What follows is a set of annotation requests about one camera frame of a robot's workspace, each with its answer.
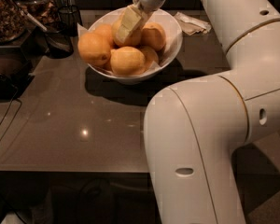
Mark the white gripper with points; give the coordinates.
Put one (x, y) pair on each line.
(132, 15)

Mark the small right front orange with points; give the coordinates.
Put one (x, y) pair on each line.
(150, 54)

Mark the white scoop handle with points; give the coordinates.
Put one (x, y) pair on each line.
(33, 19)

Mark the folded paper napkins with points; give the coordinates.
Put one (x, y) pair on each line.
(191, 25)

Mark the white ceramic bowl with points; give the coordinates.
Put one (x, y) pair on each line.
(174, 40)

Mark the glass jar of nuts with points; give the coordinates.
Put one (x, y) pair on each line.
(12, 23)

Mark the glass jar of dried fruit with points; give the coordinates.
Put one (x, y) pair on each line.
(45, 11)

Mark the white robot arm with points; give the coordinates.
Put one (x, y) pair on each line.
(192, 127)

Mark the black wire mesh cup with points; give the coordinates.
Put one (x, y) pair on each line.
(70, 15)

